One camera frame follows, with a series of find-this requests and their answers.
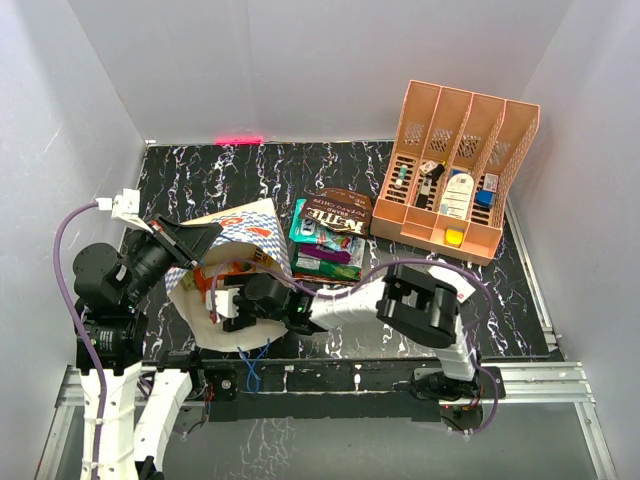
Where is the light green snack packet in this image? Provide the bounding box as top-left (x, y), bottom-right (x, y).
top-left (180, 271), bottom-right (197, 290)

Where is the blue small box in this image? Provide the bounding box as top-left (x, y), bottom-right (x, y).
top-left (475, 190), bottom-right (496, 208)

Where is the yellow sticky note block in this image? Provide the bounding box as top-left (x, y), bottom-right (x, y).
top-left (444, 227), bottom-right (465, 248)

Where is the teal Fox's candy bag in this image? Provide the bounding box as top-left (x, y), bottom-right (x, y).
top-left (289, 199), bottom-right (366, 262)

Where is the green snack bag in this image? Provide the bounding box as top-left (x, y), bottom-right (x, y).
top-left (291, 244), bottom-right (362, 281)

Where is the white labelled card pack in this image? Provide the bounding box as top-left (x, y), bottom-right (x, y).
top-left (439, 173), bottom-right (475, 220)

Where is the brown chocolate snack bag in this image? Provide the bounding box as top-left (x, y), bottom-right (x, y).
top-left (299, 188), bottom-right (374, 238)

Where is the aluminium base frame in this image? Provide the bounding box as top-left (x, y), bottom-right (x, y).
top-left (34, 139), bottom-right (619, 480)

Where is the blue checkered paper bag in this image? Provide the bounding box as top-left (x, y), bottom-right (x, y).
top-left (163, 197), bottom-right (293, 394)

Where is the pink tape strip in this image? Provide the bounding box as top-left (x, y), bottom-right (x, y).
top-left (214, 135), bottom-right (264, 146)

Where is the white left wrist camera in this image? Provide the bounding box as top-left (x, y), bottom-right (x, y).
top-left (95, 188), bottom-right (151, 232)

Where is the purple snack packet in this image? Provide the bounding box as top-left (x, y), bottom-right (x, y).
top-left (299, 243), bottom-right (351, 264)

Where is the yellow M&M's candy packet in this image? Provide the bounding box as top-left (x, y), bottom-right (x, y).
top-left (248, 248), bottom-right (277, 270)

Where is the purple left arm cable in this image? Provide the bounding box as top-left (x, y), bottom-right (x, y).
top-left (52, 201), bottom-right (109, 480)

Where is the pink desk organizer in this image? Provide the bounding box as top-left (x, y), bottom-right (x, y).
top-left (370, 80), bottom-right (540, 266)

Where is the black clip tool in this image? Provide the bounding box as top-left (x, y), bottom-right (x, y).
top-left (415, 160), bottom-right (445, 210)

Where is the orange candy packet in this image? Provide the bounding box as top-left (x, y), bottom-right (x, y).
top-left (193, 261), bottom-right (257, 302)

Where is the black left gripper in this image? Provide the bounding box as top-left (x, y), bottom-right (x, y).
top-left (120, 212), bottom-right (223, 305)

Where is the white box with red logo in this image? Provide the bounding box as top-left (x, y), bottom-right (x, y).
top-left (428, 259), bottom-right (476, 304)

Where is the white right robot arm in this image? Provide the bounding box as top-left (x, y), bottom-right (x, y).
top-left (211, 262), bottom-right (485, 404)

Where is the white green tube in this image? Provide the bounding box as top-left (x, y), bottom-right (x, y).
top-left (395, 165), bottom-right (408, 187)

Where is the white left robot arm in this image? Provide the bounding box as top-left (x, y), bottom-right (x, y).
top-left (73, 216), bottom-right (222, 479)

